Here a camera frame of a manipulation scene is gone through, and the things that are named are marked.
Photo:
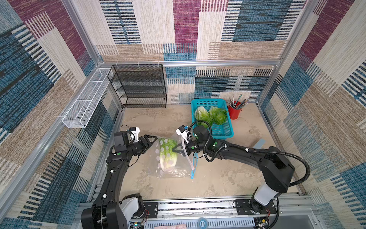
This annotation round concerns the teal plastic basket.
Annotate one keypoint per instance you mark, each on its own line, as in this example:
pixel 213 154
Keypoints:
pixel 223 131

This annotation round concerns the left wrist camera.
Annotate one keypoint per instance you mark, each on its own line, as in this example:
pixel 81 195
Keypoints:
pixel 134 132

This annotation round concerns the chinese cabbage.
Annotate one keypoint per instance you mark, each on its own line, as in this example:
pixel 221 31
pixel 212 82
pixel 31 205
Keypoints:
pixel 218 115
pixel 202 114

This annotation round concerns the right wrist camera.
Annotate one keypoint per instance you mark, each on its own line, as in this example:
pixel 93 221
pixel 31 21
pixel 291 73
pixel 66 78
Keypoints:
pixel 184 134

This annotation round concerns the black wire shelf rack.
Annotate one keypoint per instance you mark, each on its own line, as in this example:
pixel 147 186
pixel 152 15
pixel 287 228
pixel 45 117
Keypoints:
pixel 139 86

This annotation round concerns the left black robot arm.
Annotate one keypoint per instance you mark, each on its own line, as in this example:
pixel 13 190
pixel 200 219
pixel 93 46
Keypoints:
pixel 107 212

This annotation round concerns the white wire mesh tray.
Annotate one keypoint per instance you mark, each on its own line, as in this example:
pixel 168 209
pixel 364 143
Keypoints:
pixel 81 111

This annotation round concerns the blue-zip clear bag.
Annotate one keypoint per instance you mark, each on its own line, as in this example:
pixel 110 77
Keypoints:
pixel 194 166

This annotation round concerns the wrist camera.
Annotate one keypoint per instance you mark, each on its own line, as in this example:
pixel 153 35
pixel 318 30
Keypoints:
pixel 134 132
pixel 184 134

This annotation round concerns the pink calculator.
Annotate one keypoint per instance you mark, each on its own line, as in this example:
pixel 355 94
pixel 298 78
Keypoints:
pixel 179 226

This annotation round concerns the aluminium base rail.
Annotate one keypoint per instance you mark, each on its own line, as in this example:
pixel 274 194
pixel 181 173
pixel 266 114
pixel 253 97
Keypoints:
pixel 290 211

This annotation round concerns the red pen cup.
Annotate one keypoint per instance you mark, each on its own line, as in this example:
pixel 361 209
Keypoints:
pixel 233 111

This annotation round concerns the pink-zip dotted bag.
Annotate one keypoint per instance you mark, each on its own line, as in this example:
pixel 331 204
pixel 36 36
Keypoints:
pixel 155 149

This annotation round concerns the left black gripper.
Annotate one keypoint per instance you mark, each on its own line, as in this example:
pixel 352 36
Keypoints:
pixel 148 143

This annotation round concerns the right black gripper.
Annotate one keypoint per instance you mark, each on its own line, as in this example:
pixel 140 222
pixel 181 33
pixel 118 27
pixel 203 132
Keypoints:
pixel 185 147

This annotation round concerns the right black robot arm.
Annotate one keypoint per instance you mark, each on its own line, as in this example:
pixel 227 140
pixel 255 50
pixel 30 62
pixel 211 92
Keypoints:
pixel 274 164

